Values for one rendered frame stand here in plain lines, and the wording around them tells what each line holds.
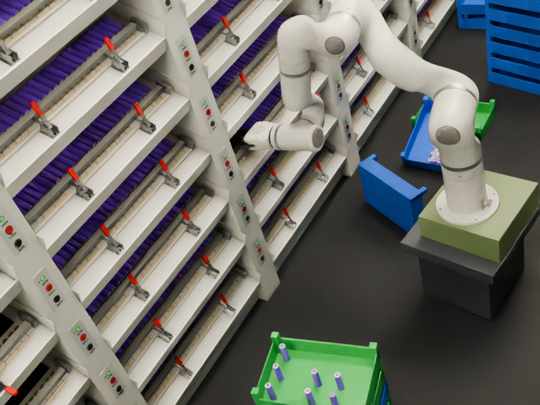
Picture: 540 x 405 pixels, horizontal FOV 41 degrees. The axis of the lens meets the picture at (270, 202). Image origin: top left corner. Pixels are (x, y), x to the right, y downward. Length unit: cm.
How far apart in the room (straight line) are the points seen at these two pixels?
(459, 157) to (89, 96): 102
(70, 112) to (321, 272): 126
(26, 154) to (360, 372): 103
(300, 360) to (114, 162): 75
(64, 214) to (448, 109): 103
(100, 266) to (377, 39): 95
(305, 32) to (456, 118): 46
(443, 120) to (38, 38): 103
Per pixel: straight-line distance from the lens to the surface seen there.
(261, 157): 241
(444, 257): 228
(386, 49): 196
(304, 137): 220
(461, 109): 199
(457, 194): 220
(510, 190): 234
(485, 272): 224
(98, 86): 184
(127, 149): 194
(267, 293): 264
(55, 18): 175
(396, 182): 267
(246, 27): 230
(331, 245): 277
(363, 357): 203
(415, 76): 198
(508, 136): 313
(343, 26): 188
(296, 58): 203
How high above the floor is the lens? 198
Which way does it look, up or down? 41 degrees down
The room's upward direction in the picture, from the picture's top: 18 degrees counter-clockwise
